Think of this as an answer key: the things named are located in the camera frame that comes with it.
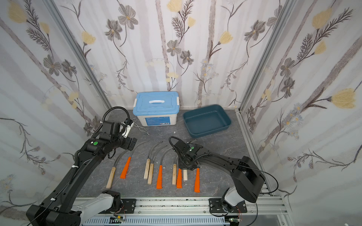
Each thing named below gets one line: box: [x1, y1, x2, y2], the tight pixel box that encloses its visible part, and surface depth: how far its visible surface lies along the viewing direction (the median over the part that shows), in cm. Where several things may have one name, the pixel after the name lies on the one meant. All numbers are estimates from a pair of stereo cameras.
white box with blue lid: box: [132, 90, 181, 127], surface depth 103 cm
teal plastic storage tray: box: [182, 104, 232, 139], surface depth 117 cm
